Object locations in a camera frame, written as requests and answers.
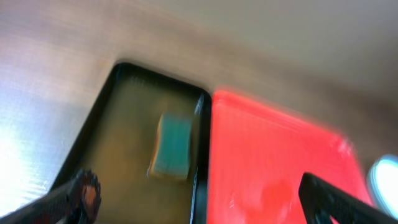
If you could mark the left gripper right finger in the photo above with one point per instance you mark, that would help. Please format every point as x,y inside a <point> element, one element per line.
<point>324,203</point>

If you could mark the white plate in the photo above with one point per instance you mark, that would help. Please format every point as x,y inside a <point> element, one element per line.
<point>382,183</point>

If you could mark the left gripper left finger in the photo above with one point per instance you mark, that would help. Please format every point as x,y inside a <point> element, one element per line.
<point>77,201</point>

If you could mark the green yellow sponge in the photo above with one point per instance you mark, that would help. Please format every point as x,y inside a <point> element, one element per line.
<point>171,155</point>

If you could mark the red plastic tray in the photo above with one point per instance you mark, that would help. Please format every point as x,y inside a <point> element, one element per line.
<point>258,156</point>

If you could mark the black water tray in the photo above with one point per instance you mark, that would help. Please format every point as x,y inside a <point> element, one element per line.
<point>117,141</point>

